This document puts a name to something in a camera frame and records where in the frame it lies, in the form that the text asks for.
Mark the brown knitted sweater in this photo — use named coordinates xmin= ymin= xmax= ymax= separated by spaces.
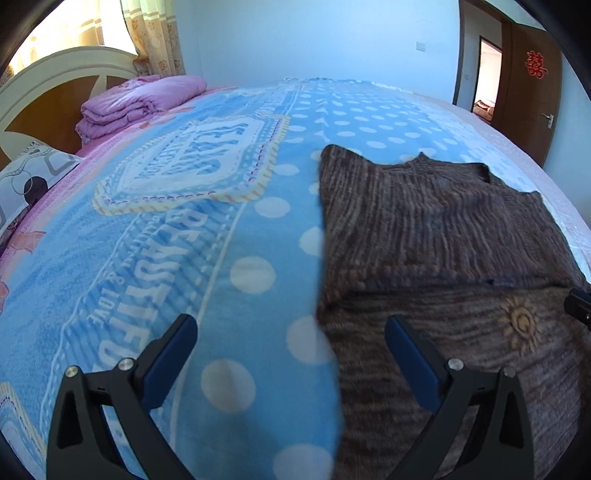
xmin=317 ymin=145 xmax=590 ymax=479

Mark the brown wooden door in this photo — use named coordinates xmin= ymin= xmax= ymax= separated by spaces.
xmin=492 ymin=21 xmax=562 ymax=166

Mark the red paper door decoration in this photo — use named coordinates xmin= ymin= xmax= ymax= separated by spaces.
xmin=525 ymin=50 xmax=548 ymax=80

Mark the blue polka dot bed blanket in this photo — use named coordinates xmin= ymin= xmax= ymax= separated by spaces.
xmin=1 ymin=79 xmax=590 ymax=479

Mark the grey patterned pillow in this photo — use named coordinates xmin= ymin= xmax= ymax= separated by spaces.
xmin=1 ymin=141 xmax=83 ymax=234

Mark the folded pink quilt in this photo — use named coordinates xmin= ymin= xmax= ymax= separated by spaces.
xmin=75 ymin=75 xmax=207 ymax=143

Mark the cream wooden headboard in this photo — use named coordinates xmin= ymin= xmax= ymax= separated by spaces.
xmin=1 ymin=46 xmax=136 ymax=167

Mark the yellow patterned curtain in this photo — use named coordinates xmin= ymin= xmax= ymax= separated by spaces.
xmin=1 ymin=0 xmax=185 ymax=81

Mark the silver door handle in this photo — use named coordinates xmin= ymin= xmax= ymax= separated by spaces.
xmin=542 ymin=113 xmax=555 ymax=130

